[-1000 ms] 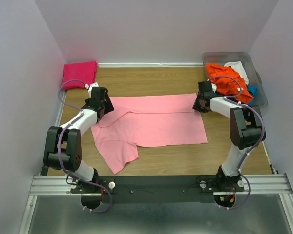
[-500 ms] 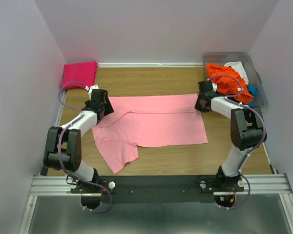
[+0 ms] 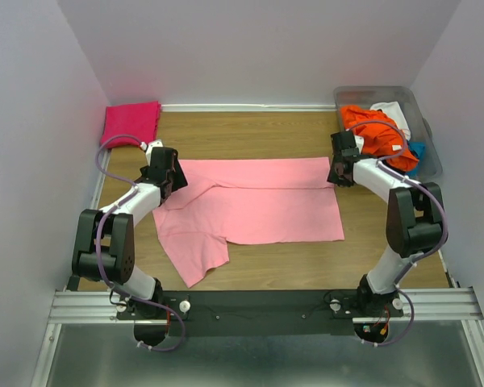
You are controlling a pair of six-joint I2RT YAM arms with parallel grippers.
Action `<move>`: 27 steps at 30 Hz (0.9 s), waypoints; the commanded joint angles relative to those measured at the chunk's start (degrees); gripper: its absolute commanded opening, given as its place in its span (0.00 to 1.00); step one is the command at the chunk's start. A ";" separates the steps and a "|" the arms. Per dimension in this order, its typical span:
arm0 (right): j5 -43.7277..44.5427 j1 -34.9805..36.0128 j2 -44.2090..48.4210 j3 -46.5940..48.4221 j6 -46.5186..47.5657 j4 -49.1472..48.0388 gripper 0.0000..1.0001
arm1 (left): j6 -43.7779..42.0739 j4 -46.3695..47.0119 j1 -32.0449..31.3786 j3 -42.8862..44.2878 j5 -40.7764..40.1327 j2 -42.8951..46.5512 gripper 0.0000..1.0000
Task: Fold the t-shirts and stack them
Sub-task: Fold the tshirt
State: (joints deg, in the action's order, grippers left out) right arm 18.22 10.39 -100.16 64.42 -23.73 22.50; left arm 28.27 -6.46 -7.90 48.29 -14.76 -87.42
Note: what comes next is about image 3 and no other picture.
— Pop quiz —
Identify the light pink t-shirt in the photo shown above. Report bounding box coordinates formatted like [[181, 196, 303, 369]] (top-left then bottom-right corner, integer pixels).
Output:
[[153, 157, 344, 287]]

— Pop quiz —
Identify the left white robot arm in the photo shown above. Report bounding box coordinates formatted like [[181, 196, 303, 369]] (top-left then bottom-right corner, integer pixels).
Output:
[[72, 140, 187, 318]]

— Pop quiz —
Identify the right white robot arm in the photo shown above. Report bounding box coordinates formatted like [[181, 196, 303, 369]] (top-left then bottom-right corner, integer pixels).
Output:
[[328, 131, 448, 317]]

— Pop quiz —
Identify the orange t-shirt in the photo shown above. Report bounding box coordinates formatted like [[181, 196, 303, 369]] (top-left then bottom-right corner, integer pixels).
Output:
[[340, 105, 418, 173]]

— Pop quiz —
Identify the folded magenta t-shirt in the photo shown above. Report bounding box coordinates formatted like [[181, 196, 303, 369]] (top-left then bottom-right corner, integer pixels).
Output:
[[100, 101, 161, 149]]

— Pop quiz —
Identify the white t-shirt in bin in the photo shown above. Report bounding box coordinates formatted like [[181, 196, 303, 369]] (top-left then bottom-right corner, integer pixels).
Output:
[[370, 101, 411, 141]]

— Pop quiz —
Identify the blue t-shirt in bin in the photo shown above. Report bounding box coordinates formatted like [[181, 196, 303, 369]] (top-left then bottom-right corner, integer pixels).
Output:
[[407, 141, 426, 177]]

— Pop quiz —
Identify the clear plastic bin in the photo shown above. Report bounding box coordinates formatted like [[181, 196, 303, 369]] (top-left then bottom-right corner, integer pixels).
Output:
[[334, 86, 442, 181]]

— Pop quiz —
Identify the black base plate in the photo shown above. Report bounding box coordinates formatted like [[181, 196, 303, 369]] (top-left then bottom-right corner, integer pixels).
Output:
[[116, 289, 403, 345]]

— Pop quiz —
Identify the aluminium rail frame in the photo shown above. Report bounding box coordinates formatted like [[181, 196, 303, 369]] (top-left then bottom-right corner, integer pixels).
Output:
[[32, 287, 484, 386]]

